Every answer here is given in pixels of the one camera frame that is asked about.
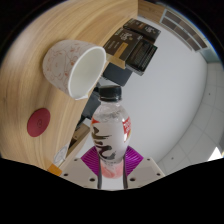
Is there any small dark brown box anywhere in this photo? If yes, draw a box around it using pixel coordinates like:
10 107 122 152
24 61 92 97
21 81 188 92
123 18 162 43

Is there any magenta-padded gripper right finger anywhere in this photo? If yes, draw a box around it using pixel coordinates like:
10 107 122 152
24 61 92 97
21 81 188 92
121 146 166 190

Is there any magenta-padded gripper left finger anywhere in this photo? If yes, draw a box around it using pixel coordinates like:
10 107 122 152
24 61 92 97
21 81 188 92
61 146 103 190

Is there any clear drink bottle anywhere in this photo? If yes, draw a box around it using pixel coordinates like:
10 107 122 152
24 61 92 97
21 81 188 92
90 84 133 180

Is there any orange box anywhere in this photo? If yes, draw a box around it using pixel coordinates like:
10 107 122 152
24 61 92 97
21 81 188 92
47 162 63 177

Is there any white patterned cup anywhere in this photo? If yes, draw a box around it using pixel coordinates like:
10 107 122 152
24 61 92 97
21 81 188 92
42 39 107 101

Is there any white sheet with round print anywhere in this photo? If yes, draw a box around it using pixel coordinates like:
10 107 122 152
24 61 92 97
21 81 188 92
53 143 71 166

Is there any black box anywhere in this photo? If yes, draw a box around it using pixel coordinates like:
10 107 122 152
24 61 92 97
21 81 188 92
126 39 159 77

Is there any flat round red coaster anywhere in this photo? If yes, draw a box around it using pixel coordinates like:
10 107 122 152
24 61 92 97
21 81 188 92
26 107 52 138

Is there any tan and brown box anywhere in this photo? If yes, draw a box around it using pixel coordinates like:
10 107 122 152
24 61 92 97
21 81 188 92
102 27 143 70

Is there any wooden side desk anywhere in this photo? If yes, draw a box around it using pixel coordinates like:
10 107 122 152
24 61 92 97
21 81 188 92
65 123 92 158

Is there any ceiling light panel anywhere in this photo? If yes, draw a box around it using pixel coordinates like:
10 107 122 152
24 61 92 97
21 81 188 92
206 146 224 163

